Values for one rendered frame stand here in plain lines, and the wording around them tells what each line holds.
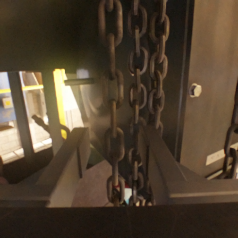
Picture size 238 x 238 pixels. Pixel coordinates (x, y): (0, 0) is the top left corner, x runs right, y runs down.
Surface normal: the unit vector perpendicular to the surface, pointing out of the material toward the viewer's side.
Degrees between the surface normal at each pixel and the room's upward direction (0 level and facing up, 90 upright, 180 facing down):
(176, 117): 90
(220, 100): 90
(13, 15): 90
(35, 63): 90
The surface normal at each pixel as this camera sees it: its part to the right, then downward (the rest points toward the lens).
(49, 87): 0.75, 0.18
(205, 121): 0.49, 0.25
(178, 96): -0.87, 0.17
